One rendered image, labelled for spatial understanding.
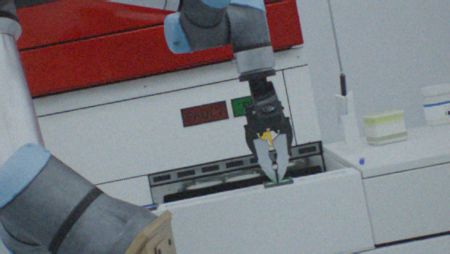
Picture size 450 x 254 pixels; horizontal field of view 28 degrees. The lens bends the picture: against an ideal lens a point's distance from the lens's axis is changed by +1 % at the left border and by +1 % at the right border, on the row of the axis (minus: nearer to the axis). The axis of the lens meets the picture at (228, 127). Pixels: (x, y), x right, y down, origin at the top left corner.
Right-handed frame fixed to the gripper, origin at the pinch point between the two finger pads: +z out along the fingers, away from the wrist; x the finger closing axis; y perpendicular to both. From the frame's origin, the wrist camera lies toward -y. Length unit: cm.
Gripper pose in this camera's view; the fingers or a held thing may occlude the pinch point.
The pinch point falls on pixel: (276, 176)
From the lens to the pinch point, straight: 167.1
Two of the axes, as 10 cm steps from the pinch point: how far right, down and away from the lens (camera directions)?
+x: -9.8, 1.9, 0.0
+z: 1.9, 9.8, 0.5
